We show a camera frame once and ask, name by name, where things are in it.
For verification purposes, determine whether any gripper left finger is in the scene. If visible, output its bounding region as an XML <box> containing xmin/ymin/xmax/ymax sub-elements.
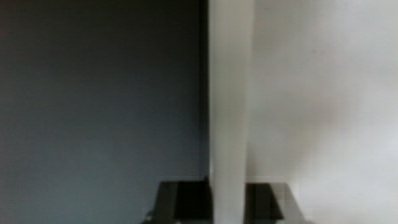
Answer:
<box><xmin>141</xmin><ymin>181</ymin><xmax>214</xmax><ymax>224</ymax></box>

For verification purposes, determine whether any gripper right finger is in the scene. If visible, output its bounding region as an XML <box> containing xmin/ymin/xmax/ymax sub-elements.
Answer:
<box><xmin>244</xmin><ymin>183</ymin><xmax>313</xmax><ymax>224</ymax></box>

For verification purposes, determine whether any white square table top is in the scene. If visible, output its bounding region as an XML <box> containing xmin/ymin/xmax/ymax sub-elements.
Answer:
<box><xmin>210</xmin><ymin>0</ymin><xmax>398</xmax><ymax>224</ymax></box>

